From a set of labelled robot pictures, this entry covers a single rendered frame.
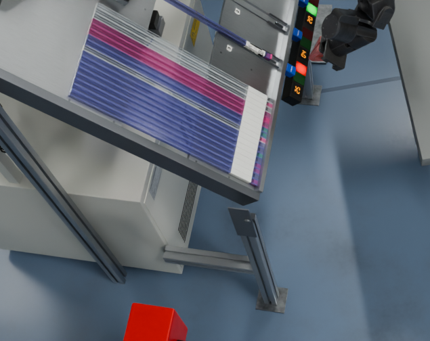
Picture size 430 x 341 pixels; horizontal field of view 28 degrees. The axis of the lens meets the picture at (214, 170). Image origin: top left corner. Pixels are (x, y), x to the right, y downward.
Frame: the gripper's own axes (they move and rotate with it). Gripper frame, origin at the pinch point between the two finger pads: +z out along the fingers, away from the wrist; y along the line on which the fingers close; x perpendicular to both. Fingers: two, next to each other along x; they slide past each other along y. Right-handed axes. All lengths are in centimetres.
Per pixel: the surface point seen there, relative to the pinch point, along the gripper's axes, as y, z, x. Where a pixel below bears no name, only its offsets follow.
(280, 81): 6.5, 6.5, -3.8
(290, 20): -12.1, 7.1, -3.9
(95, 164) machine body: 30, 47, -29
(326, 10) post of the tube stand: -68, 61, 46
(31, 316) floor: 60, 114, -9
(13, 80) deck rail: 38, 6, -67
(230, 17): -4.4, 8.8, -20.4
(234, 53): 4.3, 8.6, -17.1
